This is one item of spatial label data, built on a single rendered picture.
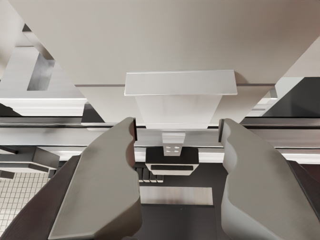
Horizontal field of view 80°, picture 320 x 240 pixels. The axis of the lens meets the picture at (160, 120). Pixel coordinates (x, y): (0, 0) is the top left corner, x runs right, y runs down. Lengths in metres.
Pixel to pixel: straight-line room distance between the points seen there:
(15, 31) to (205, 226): 0.36
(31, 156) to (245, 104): 0.47
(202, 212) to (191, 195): 0.02
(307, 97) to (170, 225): 0.59
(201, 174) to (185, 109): 0.57
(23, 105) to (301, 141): 0.60
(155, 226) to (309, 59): 0.35
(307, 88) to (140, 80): 0.63
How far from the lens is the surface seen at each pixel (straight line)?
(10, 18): 0.35
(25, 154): 0.55
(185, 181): 0.76
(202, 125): 0.26
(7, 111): 0.85
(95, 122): 0.28
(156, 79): 0.15
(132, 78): 0.16
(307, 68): 0.44
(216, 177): 0.78
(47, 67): 0.38
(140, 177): 0.64
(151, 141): 0.50
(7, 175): 0.86
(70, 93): 0.30
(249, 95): 0.21
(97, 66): 0.16
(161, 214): 0.25
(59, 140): 0.58
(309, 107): 0.72
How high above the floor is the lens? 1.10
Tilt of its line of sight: 23 degrees down
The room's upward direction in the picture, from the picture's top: 179 degrees counter-clockwise
